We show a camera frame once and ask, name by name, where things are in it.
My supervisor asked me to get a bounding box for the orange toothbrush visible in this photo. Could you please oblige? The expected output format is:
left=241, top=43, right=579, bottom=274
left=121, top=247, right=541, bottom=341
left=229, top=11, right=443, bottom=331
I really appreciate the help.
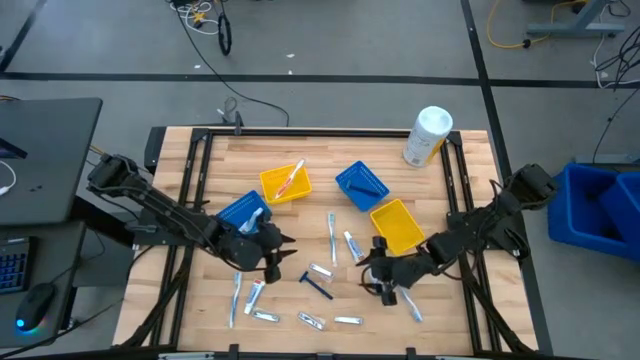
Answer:
left=273, top=158, right=307, bottom=200

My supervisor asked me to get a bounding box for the white cable bundle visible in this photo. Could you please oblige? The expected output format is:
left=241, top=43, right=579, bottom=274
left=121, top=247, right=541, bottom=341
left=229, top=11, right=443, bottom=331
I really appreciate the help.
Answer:
left=169, top=0, right=221, bottom=36

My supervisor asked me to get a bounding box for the light blue toothbrush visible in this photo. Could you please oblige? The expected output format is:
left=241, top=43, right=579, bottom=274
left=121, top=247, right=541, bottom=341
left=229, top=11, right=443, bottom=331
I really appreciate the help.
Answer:
left=327, top=211, right=339, bottom=268
left=397, top=285, right=425, bottom=324
left=228, top=271, right=244, bottom=330

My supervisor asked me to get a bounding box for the black tablet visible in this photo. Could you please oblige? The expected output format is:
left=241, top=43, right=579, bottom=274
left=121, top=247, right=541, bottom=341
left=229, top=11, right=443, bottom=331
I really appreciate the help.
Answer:
left=0, top=135, right=30, bottom=161

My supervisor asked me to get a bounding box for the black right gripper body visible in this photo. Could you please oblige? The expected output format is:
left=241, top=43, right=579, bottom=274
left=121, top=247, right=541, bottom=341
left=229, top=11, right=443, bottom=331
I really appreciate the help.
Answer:
left=371, top=235, right=434, bottom=307

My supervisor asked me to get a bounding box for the black desk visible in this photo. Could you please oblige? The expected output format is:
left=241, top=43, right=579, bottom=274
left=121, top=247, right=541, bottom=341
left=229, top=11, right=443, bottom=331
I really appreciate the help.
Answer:
left=0, top=97, right=104, bottom=227
left=0, top=222, right=87, bottom=350

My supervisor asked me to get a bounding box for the black keyboard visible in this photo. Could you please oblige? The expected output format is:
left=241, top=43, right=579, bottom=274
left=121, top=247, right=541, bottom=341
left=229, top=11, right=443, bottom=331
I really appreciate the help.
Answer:
left=0, top=236, right=32, bottom=296

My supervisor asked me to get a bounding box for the black computer mouse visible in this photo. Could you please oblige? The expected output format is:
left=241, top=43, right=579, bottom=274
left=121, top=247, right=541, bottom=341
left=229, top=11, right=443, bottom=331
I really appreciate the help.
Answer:
left=13, top=282, right=57, bottom=334

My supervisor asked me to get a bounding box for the black lower desk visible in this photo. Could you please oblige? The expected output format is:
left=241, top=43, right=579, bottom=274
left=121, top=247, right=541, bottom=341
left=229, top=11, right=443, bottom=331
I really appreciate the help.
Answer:
left=0, top=222, right=87, bottom=350

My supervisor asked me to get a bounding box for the grey metal stand leg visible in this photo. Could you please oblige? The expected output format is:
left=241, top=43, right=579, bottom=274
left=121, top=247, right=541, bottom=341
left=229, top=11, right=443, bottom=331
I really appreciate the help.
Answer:
left=526, top=0, right=626, bottom=39

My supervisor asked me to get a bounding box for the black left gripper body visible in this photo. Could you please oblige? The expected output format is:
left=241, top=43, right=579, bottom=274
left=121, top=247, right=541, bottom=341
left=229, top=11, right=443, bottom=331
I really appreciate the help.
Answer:
left=218, top=222, right=284, bottom=285

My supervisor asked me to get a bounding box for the yellow plastic basket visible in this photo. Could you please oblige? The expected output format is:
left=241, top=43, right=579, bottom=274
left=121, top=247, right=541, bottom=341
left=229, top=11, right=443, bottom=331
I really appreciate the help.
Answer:
left=369, top=198, right=427, bottom=257
left=258, top=163, right=314, bottom=205

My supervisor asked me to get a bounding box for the yellow floor cable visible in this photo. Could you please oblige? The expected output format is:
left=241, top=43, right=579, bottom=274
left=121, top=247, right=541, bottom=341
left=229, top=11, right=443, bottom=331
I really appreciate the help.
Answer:
left=486, top=0, right=592, bottom=50

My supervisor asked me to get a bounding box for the blue storage bin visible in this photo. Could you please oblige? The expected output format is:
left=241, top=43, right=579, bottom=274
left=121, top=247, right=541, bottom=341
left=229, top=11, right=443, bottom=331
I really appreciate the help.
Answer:
left=597, top=171, right=640, bottom=242
left=547, top=162, right=632, bottom=261

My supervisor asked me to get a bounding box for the blue disposable razor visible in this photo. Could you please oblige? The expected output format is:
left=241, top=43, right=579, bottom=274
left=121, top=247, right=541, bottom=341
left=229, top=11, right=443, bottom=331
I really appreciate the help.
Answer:
left=298, top=270, right=335, bottom=301

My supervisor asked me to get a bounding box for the white travel toothpaste tube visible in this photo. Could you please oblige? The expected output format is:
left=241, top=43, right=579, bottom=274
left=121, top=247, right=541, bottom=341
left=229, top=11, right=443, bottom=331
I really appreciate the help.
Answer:
left=243, top=278, right=267, bottom=316
left=342, top=230, right=367, bottom=263
left=238, top=207, right=265, bottom=235

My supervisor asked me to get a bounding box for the black floor cable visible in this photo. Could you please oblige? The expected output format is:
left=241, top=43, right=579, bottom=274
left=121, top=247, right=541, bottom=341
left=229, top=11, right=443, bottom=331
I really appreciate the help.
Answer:
left=172, top=0, right=292, bottom=127

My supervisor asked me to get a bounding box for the black metal table frame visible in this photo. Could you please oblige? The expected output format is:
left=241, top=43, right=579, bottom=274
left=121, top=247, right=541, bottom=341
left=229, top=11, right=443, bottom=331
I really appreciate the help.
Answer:
left=112, top=124, right=556, bottom=360

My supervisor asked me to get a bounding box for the blue plastic basket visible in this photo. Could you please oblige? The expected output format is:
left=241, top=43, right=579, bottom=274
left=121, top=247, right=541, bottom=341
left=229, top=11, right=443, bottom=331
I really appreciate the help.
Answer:
left=215, top=189, right=274, bottom=236
left=334, top=160, right=391, bottom=213

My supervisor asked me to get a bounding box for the white wipes canister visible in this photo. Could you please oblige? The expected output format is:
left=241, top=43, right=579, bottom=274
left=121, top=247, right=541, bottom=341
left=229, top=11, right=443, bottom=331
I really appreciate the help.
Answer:
left=402, top=105, right=454, bottom=169

